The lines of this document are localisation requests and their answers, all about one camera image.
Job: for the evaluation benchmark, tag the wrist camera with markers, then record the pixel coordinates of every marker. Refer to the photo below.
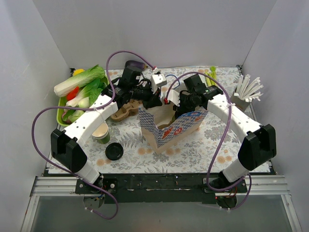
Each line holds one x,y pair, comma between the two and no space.
172,97
157,81

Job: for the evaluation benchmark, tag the straw holder with straws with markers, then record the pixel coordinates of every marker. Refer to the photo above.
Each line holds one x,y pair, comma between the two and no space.
246,91

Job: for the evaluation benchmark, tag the celery stalk toy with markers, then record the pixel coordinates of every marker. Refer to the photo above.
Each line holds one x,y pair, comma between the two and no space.
211,71

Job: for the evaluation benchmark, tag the checkered paper takeout bag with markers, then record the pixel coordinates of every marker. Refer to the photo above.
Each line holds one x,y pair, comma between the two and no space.
179,128

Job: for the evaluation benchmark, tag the green vegetable basket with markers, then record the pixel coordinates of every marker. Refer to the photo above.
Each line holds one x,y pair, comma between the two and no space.
86,96

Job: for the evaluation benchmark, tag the cardboard cup carrier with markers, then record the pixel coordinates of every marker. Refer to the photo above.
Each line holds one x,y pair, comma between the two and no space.
163,126
128,109

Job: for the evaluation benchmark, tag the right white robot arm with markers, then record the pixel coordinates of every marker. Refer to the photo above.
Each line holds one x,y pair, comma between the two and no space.
258,142

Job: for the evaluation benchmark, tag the stacked green paper cups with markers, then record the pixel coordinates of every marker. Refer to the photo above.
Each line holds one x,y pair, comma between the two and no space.
101,134

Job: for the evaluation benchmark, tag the red pepper toy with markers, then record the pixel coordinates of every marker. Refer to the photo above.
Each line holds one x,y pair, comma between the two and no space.
72,94

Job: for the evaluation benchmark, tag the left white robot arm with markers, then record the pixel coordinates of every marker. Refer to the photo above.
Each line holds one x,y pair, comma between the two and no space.
67,145

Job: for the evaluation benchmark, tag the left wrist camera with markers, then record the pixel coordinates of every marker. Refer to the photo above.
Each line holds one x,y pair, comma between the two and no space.
157,81

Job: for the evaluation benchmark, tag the purple eggplant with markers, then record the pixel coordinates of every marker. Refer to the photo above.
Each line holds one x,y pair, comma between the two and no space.
136,64

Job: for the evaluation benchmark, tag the yellow pepper toy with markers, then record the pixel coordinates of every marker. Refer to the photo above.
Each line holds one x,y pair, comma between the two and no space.
77,71

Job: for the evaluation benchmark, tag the black cup lid on mat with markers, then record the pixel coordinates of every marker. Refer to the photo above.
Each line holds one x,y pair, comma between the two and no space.
114,151

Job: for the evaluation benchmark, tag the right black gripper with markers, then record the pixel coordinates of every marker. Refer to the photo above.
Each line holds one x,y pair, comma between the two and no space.
180,106

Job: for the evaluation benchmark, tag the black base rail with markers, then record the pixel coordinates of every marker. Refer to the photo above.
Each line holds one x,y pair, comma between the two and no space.
156,188

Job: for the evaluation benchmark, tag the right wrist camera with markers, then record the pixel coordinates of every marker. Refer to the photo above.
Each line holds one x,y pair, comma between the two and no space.
172,97

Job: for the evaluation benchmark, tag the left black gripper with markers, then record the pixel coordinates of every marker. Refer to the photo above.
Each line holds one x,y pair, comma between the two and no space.
151,101

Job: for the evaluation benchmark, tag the floral table mat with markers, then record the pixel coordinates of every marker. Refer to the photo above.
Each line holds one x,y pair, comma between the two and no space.
190,155

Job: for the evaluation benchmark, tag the long white cabbage toy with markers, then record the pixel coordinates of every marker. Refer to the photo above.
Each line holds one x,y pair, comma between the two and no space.
80,80

